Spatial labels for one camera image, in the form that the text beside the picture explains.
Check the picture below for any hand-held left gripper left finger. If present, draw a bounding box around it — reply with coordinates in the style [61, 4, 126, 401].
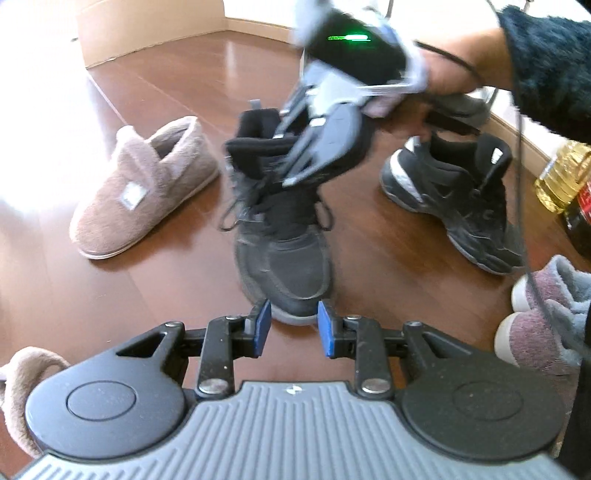
[115, 299, 273, 399]

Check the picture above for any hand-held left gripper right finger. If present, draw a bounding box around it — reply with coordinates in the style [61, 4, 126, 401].
[318, 299, 472, 398]

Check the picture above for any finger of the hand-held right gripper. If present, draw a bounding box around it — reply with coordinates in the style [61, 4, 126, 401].
[281, 120, 370, 188]
[276, 85, 320, 139]

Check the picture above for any black high-top sneaker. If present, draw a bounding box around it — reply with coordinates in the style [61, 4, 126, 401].
[219, 108, 335, 326]

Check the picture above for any black sneaker with white sole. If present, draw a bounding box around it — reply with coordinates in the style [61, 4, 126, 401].
[379, 131, 527, 276]

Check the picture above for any taupe fuzzy slipper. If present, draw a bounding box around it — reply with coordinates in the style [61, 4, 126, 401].
[0, 346, 70, 460]
[69, 115, 221, 260]

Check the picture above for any purple knit slipper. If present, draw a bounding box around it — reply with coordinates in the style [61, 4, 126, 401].
[512, 254, 591, 319]
[494, 310, 585, 377]

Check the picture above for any person's right hand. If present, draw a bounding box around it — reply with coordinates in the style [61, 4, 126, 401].
[427, 27, 514, 95]

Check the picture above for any cardboard box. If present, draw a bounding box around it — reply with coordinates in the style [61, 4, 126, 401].
[76, 0, 227, 70]

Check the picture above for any yellow oil bottle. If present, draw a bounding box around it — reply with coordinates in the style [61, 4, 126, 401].
[534, 141, 591, 214]

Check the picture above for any red label dark bottle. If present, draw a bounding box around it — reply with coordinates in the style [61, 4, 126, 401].
[563, 178, 591, 259]

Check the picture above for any black cable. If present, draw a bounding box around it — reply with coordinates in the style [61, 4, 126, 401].
[413, 39, 591, 365]

